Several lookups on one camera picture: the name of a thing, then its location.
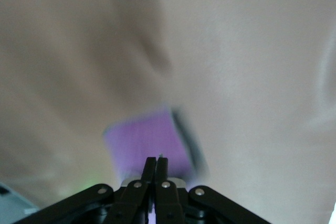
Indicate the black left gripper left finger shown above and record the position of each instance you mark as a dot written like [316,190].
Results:
[131,203]

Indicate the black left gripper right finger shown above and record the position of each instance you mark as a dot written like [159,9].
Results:
[168,203]

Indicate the purple microfibre towel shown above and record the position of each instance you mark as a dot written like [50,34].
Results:
[141,137]

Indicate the brown table cover mat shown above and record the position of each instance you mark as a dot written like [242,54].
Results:
[249,64]

